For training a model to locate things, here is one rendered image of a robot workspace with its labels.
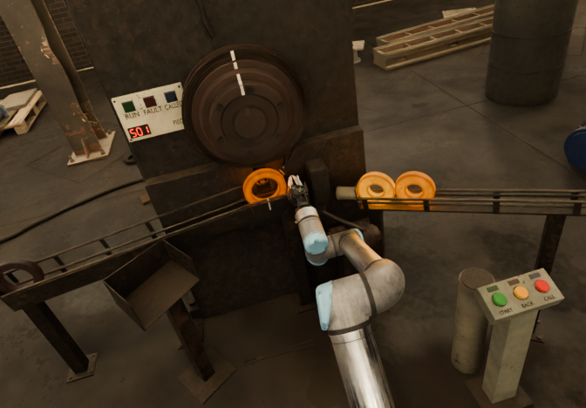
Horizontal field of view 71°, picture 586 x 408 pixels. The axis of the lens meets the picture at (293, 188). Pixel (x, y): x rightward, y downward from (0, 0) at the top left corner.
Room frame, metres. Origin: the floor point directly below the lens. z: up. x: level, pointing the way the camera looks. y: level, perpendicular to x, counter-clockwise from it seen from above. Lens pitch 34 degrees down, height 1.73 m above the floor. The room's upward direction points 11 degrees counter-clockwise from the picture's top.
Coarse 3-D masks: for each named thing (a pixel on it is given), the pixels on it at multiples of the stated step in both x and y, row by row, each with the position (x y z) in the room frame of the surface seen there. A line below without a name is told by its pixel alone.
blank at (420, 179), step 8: (400, 176) 1.33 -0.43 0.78; (408, 176) 1.30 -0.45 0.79; (416, 176) 1.28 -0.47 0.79; (424, 176) 1.28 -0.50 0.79; (400, 184) 1.31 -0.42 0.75; (408, 184) 1.30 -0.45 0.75; (416, 184) 1.28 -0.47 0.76; (424, 184) 1.27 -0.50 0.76; (432, 184) 1.26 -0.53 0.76; (400, 192) 1.31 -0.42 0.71; (408, 192) 1.32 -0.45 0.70; (424, 192) 1.27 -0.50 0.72; (432, 192) 1.26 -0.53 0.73
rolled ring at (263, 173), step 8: (264, 168) 1.48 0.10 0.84; (248, 176) 1.47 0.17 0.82; (256, 176) 1.45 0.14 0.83; (264, 176) 1.46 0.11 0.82; (272, 176) 1.46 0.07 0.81; (280, 176) 1.46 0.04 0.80; (248, 184) 1.45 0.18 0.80; (280, 184) 1.46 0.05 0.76; (248, 192) 1.45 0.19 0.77; (280, 192) 1.46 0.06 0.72; (248, 200) 1.44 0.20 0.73; (256, 200) 1.45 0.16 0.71; (272, 200) 1.46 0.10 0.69
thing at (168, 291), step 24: (144, 264) 1.23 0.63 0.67; (168, 264) 1.27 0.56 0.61; (192, 264) 1.16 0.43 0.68; (120, 288) 1.15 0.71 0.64; (144, 288) 1.18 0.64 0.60; (168, 288) 1.15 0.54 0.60; (144, 312) 1.06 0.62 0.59; (168, 312) 1.12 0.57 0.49; (192, 336) 1.14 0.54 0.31; (192, 360) 1.14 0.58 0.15; (216, 360) 1.21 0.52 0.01; (192, 384) 1.11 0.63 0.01; (216, 384) 1.09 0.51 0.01
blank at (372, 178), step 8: (368, 176) 1.37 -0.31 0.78; (376, 176) 1.36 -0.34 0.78; (384, 176) 1.35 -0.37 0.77; (360, 184) 1.39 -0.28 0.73; (368, 184) 1.37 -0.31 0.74; (376, 184) 1.36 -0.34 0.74; (384, 184) 1.34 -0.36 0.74; (392, 184) 1.34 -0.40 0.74; (360, 192) 1.39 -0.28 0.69; (368, 192) 1.38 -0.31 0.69; (384, 192) 1.34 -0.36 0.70; (392, 192) 1.33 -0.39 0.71
